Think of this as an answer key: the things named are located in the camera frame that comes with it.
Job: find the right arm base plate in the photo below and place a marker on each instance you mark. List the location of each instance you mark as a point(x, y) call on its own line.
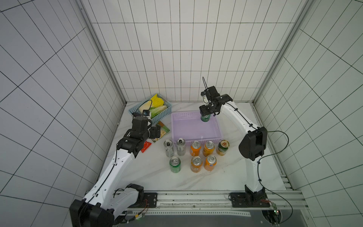
point(249, 199)

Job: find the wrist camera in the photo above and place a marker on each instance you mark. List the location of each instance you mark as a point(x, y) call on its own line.
point(146, 113)
point(205, 97)

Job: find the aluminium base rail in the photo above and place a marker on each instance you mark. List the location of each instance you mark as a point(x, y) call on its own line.
point(214, 203)

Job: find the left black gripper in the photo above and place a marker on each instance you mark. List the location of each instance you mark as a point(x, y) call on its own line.
point(153, 129)

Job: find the small silver can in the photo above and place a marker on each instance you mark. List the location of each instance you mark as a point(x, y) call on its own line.
point(169, 148)

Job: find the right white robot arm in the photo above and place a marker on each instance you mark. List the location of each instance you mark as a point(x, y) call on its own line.
point(252, 146)

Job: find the orange fanta can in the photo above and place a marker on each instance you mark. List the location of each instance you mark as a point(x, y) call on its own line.
point(210, 162)
point(195, 148)

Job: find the yellow napa cabbage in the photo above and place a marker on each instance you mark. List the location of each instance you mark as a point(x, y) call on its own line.
point(154, 102)

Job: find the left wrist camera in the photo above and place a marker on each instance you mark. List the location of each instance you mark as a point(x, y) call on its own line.
point(146, 113)

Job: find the green Sprite can back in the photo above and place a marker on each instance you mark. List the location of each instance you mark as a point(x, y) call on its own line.
point(205, 118)

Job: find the orange Fanta can front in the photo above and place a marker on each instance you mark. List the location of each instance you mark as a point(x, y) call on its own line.
point(195, 148)

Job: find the purple plastic basket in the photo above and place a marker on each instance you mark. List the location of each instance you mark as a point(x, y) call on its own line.
point(189, 126)

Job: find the green gold-top can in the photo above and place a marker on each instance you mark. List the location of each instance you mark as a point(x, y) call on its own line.
point(222, 147)

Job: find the green lettuce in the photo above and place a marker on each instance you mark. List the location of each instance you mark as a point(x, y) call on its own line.
point(157, 110)

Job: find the orange Fanta can back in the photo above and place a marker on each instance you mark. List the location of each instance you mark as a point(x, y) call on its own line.
point(210, 162)

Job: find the tall silver can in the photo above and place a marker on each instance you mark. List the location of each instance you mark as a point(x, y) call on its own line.
point(181, 147)

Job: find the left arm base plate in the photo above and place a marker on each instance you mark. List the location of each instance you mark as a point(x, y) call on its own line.
point(147, 200)

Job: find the orange Schweppes can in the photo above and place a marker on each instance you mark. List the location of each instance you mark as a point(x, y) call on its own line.
point(209, 148)

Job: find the red snack packet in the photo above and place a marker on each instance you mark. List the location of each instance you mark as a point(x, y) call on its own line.
point(146, 146)

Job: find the green sprite can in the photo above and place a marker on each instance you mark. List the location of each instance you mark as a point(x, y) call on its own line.
point(205, 118)
point(175, 164)

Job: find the green soup mix packet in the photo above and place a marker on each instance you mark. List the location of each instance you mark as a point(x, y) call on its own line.
point(163, 130)

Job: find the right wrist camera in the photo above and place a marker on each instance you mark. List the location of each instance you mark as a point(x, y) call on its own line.
point(205, 97)

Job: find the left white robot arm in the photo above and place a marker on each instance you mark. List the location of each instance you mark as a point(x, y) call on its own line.
point(100, 207)

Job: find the blue plastic basket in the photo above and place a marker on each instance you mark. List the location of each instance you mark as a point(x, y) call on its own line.
point(156, 119)

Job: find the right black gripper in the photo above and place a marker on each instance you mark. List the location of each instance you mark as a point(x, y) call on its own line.
point(206, 109)

